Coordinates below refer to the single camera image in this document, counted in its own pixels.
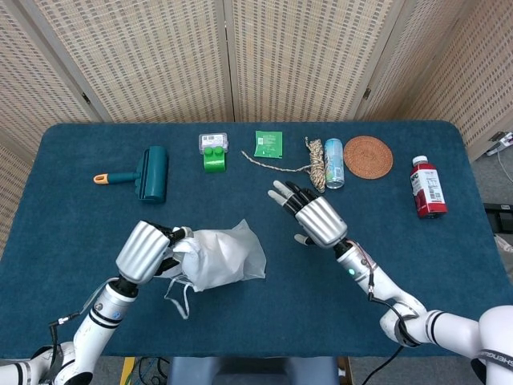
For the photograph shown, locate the green foil sachet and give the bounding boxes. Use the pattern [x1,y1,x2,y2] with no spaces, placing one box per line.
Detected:
[252,130,284,160]

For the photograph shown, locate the clear plastic small box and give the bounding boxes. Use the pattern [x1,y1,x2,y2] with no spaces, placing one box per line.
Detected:
[197,132,229,156]

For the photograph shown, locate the red juice bottle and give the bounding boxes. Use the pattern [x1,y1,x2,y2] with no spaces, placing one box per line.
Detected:
[409,156,449,220]

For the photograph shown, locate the teal lint roller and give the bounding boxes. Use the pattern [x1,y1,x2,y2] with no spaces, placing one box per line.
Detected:
[93,145,168,205]

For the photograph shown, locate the braided beige rope bundle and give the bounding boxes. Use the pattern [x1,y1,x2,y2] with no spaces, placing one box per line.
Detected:
[240,136,326,194]

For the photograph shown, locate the black floor object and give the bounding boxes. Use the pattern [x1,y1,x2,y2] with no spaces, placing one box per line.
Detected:
[483,202,513,234]

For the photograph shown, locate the round woven rattan coaster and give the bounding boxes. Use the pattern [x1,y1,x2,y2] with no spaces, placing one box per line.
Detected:
[343,135,394,178]

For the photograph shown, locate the white power strip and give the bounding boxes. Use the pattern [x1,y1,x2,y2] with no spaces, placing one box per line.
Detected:
[487,131,513,156]

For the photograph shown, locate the green toy building block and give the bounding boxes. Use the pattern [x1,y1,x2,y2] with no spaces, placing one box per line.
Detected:
[202,146,228,175]

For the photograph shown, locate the blue table cloth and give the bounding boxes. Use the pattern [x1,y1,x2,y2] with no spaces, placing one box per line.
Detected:
[0,121,513,360]

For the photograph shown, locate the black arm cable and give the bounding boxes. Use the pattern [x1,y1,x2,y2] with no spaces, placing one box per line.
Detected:
[362,344,406,385]

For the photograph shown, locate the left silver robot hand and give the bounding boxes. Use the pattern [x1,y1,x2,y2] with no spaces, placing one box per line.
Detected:
[115,219,196,286]

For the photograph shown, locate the tangled floor cables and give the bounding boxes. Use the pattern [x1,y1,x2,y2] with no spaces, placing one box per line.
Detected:
[135,356,172,385]

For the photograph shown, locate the transparent plastic zip bag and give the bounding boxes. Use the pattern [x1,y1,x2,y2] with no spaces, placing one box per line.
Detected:
[172,218,268,293]

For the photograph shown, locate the light blue beverage can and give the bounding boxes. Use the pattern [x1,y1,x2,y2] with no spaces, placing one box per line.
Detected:
[323,138,345,189]

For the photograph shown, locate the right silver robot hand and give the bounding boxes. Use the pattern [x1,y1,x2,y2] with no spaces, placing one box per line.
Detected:
[267,179,349,249]

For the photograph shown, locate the woven folding screen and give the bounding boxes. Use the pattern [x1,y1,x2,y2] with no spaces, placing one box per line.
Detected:
[0,0,513,260]

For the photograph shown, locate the white cloth garment with straps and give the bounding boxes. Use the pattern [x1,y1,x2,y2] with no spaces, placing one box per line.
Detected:
[162,228,260,321]

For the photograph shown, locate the yellow floor strip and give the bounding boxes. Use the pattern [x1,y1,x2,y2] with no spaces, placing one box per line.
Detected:
[119,356,138,385]

